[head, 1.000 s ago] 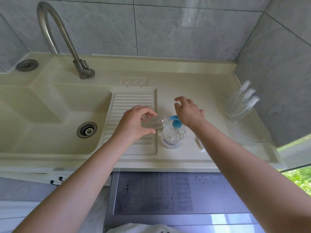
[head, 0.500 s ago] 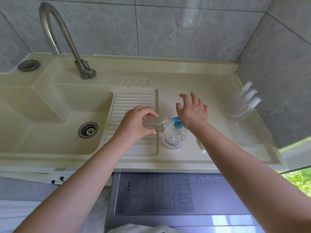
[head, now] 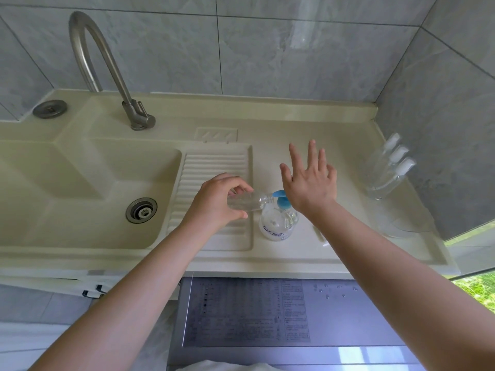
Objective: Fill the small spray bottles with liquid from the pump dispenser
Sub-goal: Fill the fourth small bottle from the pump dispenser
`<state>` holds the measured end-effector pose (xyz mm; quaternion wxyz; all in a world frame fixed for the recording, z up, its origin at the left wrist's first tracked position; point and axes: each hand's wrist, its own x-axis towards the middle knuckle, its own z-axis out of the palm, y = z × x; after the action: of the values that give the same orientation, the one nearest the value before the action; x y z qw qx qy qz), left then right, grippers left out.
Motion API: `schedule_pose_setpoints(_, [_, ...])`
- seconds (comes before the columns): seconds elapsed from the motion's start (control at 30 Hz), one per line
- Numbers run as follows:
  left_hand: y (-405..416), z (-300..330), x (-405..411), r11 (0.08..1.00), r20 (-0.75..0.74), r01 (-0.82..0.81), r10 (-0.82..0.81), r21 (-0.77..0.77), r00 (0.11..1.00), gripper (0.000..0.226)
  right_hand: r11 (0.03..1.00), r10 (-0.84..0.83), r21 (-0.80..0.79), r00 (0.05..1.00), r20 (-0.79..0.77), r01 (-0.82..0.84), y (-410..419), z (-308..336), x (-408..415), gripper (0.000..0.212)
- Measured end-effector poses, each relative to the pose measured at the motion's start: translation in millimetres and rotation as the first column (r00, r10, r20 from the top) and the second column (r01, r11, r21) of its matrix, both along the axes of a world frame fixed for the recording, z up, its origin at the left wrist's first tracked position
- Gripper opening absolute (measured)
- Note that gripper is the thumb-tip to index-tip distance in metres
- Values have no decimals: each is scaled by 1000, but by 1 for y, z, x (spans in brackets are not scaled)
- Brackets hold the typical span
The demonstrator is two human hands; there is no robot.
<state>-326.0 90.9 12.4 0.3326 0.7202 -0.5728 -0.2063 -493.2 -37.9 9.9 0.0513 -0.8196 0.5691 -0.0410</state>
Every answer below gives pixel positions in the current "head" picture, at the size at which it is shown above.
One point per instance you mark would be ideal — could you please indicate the person's left hand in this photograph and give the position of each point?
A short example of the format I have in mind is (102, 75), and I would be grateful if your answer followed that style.
(210, 204)

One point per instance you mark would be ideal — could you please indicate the person's right hand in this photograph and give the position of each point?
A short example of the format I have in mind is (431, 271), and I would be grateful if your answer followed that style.
(311, 185)

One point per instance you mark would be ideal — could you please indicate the small clear bottle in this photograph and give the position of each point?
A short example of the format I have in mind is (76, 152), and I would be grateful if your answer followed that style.
(381, 173)
(377, 162)
(251, 200)
(386, 187)

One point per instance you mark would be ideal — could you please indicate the clear hand sanitizer pump bottle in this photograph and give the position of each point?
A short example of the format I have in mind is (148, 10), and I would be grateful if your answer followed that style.
(278, 224)

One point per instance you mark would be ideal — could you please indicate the person's left forearm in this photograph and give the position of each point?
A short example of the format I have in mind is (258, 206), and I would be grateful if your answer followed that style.
(108, 301)

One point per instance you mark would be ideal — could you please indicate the person's right forearm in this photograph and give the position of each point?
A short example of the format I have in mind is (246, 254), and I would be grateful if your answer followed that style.
(402, 282)

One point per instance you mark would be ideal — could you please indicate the person's white shirt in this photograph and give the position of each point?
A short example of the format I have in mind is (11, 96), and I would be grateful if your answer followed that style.
(232, 366)

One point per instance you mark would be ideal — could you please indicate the steel sink drain strainer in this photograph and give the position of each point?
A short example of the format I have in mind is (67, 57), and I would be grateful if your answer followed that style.
(141, 210)

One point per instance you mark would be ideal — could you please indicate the grey washing machine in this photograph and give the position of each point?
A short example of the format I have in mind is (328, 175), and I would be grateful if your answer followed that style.
(348, 316)

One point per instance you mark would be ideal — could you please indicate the curved steel faucet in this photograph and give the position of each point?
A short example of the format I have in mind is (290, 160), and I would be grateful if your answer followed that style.
(116, 69)

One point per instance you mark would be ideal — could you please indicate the cream sink with washboard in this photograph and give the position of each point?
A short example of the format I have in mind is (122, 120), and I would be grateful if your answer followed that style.
(46, 185)

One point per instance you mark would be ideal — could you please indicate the glass window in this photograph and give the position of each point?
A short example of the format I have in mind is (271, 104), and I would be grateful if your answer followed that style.
(475, 258)

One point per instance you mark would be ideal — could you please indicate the round steel hole cover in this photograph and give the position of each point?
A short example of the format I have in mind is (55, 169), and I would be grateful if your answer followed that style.
(50, 109)

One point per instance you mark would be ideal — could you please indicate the white cabinet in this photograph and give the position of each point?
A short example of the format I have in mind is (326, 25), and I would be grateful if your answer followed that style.
(38, 282)

